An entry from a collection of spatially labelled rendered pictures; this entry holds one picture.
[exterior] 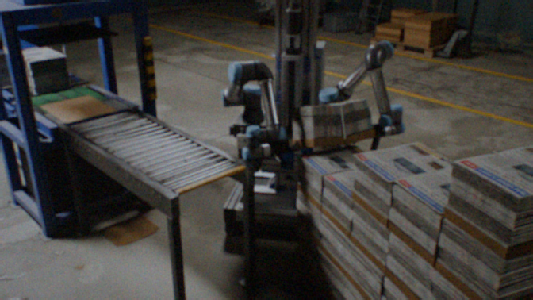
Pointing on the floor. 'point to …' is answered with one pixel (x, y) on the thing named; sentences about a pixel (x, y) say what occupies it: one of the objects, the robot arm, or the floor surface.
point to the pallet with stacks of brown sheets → (417, 31)
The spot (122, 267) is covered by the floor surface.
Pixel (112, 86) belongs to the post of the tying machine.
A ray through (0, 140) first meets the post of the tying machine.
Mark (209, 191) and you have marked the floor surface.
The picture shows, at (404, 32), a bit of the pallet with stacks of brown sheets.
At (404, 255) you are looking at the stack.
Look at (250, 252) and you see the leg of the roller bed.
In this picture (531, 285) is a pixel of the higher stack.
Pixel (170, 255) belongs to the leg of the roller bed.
